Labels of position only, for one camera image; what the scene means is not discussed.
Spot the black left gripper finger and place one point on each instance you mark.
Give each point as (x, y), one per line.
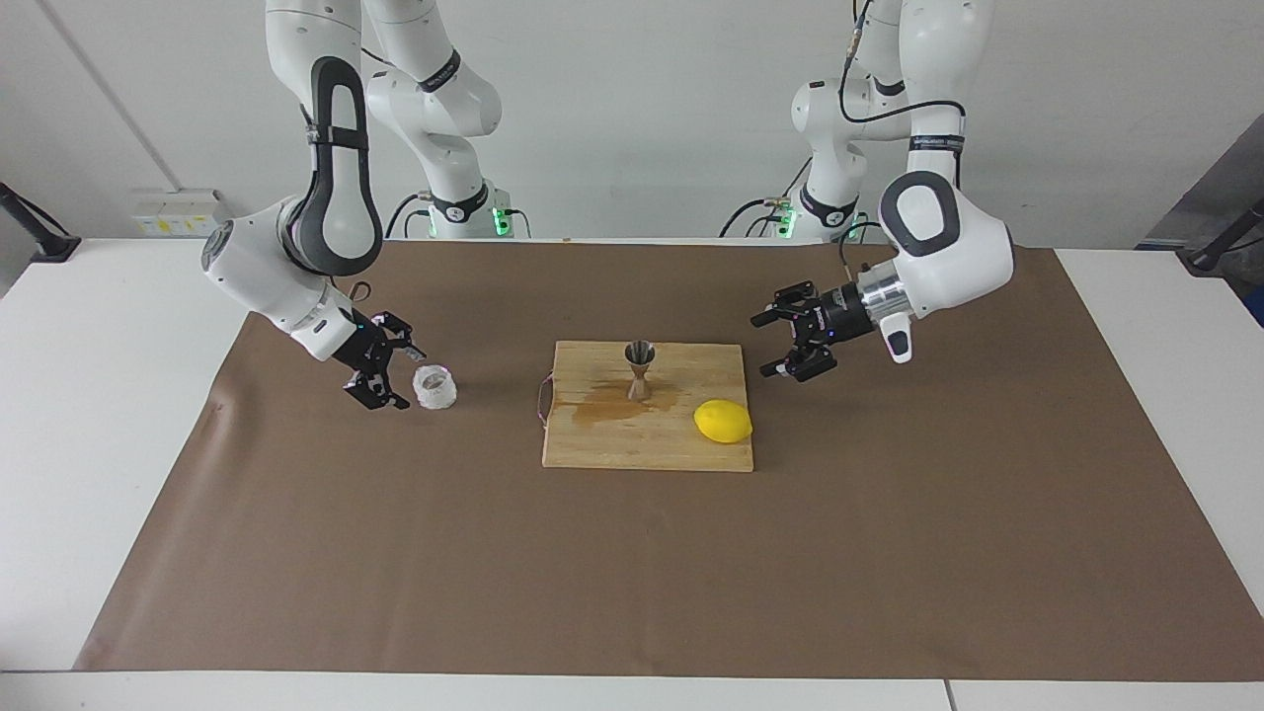
(790, 301)
(810, 363)

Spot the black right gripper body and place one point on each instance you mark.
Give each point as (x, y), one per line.
(360, 344)

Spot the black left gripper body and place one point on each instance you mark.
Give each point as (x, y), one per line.
(837, 316)

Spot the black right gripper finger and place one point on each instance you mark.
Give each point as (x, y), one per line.
(373, 393)
(400, 334)

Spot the clear textured glass cup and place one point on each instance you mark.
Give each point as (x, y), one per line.
(434, 390)

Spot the steel double jigger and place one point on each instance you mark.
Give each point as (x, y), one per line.
(639, 380)

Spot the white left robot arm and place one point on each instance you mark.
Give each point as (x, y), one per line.
(958, 267)

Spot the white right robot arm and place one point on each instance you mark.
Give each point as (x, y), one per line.
(257, 276)

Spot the yellow lemon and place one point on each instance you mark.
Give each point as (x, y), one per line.
(723, 422)

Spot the brown paper table mat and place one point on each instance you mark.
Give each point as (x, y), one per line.
(592, 573)

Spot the white wall socket box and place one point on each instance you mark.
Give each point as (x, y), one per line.
(178, 212)

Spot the black camera stand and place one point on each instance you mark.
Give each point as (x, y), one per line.
(1215, 252)
(44, 242)

